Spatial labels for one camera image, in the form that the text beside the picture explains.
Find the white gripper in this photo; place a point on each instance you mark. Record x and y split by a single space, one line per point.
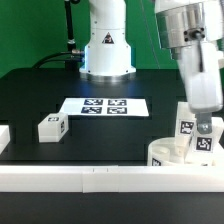
200 73

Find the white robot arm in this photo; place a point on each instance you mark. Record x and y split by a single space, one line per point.
189 29

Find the white marker sheet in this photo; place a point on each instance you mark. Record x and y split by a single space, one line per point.
105 107

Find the white U-shaped fence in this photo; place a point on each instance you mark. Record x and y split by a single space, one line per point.
118 179

